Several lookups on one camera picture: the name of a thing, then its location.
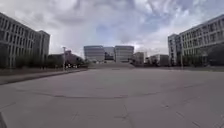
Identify wide grey steps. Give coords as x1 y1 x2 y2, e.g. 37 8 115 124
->
87 62 136 70

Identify glass twin-block building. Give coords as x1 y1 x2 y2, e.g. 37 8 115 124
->
83 44 135 64

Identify small pale building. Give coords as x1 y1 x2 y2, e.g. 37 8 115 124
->
132 51 146 66

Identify grey paved plaza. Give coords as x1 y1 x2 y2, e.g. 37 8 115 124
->
0 64 224 128

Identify reddish low building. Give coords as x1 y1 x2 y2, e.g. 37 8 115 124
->
46 49 84 68

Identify pale lamp pole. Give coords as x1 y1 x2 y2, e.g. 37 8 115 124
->
61 46 67 72

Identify thin pole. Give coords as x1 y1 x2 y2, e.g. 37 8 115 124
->
180 49 184 69

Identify raised kerb strip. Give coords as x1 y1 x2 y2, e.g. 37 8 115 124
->
0 68 88 86

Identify row of trees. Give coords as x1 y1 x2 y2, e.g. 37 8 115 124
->
13 53 64 70

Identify large pale windowed building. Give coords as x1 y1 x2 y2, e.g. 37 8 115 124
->
167 13 224 67

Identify large grey windowed building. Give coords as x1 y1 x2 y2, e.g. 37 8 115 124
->
0 12 51 69

